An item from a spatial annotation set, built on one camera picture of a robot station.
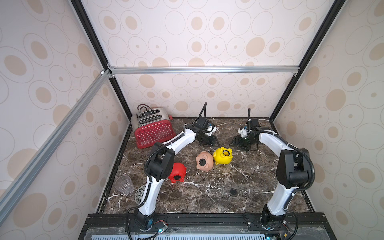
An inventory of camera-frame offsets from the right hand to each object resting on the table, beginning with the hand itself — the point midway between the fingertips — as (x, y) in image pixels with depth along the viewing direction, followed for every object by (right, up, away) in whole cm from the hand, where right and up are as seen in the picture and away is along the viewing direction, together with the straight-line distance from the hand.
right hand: (239, 145), depth 94 cm
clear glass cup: (-69, -21, -9) cm, 73 cm away
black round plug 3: (-7, -25, -10) cm, 28 cm away
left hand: (-12, +1, -5) cm, 13 cm away
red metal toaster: (-54, +12, -2) cm, 56 cm away
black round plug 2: (-24, -9, -7) cm, 27 cm away
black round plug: (-38, -17, -11) cm, 43 cm away
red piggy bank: (-37, -12, -10) cm, 41 cm away
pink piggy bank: (-20, -8, -8) cm, 23 cm away
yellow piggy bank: (-12, -5, -6) cm, 14 cm away
